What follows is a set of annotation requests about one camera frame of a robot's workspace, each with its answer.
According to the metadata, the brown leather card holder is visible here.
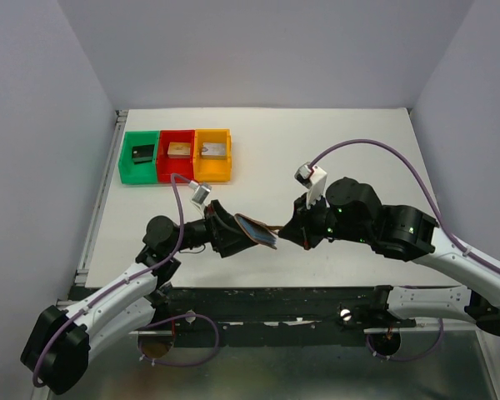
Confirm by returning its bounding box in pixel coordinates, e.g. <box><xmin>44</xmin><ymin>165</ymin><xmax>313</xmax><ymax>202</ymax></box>
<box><xmin>234</xmin><ymin>213</ymin><xmax>279</xmax><ymax>249</ymax></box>

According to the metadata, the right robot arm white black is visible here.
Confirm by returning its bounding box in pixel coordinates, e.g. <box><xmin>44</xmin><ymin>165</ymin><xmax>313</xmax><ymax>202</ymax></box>
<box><xmin>279</xmin><ymin>177</ymin><xmax>500</xmax><ymax>337</ymax></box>

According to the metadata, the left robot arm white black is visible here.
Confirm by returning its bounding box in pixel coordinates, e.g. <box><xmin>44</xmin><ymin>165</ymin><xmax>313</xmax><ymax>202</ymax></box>
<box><xmin>20</xmin><ymin>200</ymin><xmax>256</xmax><ymax>394</ymax></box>

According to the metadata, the silver card in yellow bin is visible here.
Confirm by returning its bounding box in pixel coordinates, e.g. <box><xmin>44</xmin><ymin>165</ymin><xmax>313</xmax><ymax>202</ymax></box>
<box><xmin>200</xmin><ymin>142</ymin><xmax>228</xmax><ymax>159</ymax></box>

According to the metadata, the gold card in red bin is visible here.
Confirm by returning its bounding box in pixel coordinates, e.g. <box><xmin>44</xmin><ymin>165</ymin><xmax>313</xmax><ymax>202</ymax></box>
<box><xmin>167</xmin><ymin>142</ymin><xmax>192</xmax><ymax>159</ymax></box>

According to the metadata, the black card in green bin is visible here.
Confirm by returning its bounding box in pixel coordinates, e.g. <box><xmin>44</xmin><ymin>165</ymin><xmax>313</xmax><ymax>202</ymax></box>
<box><xmin>131</xmin><ymin>144</ymin><xmax>155</xmax><ymax>164</ymax></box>

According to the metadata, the yellow plastic bin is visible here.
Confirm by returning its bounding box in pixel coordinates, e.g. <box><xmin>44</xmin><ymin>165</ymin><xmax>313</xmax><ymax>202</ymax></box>
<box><xmin>192</xmin><ymin>129</ymin><xmax>232</xmax><ymax>183</ymax></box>

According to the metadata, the red plastic bin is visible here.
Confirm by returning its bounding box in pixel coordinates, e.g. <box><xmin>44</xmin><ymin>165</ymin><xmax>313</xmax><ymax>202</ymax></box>
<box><xmin>156</xmin><ymin>130</ymin><xmax>195</xmax><ymax>183</ymax></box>

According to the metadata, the green plastic bin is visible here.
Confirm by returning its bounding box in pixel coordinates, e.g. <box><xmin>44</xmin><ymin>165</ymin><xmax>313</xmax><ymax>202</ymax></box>
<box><xmin>118</xmin><ymin>131</ymin><xmax>160</xmax><ymax>185</ymax></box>

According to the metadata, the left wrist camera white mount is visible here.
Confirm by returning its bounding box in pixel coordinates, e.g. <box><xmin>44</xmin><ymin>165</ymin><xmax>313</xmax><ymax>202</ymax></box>
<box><xmin>188</xmin><ymin>180</ymin><xmax>212</xmax><ymax>213</ymax></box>

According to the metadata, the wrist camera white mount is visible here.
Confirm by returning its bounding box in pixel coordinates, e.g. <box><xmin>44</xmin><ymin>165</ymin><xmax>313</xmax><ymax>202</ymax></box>
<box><xmin>188</xmin><ymin>180</ymin><xmax>212</xmax><ymax>213</ymax></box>
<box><xmin>294</xmin><ymin>162</ymin><xmax>328</xmax><ymax>209</ymax></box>

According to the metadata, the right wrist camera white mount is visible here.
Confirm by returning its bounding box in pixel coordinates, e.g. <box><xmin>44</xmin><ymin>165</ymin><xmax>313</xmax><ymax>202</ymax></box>
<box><xmin>294</xmin><ymin>162</ymin><xmax>328</xmax><ymax>209</ymax></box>

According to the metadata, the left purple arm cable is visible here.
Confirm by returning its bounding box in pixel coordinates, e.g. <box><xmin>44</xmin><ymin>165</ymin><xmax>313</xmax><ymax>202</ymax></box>
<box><xmin>32</xmin><ymin>172</ymin><xmax>197</xmax><ymax>388</ymax></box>

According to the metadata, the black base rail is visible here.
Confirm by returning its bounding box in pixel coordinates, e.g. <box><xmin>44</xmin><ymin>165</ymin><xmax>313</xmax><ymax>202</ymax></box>
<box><xmin>120</xmin><ymin>285</ymin><xmax>455</xmax><ymax>349</ymax></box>

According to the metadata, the left aluminium side rail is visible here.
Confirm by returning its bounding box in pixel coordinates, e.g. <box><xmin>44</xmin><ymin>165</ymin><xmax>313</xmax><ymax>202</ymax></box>
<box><xmin>72</xmin><ymin>109</ymin><xmax>129</xmax><ymax>287</ymax></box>

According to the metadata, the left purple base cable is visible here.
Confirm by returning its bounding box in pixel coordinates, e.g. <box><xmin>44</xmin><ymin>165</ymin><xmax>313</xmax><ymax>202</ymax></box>
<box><xmin>139</xmin><ymin>314</ymin><xmax>222</xmax><ymax>368</ymax></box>

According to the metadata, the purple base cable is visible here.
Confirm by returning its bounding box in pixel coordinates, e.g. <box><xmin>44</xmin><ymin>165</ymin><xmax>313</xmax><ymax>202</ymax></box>
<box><xmin>139</xmin><ymin>314</ymin><xmax>222</xmax><ymax>368</ymax></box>
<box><xmin>365</xmin><ymin>316</ymin><xmax>445</xmax><ymax>363</ymax></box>

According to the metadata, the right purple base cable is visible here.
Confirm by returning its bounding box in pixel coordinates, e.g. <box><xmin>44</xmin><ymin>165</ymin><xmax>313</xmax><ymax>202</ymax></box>
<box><xmin>365</xmin><ymin>316</ymin><xmax>445</xmax><ymax>363</ymax></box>

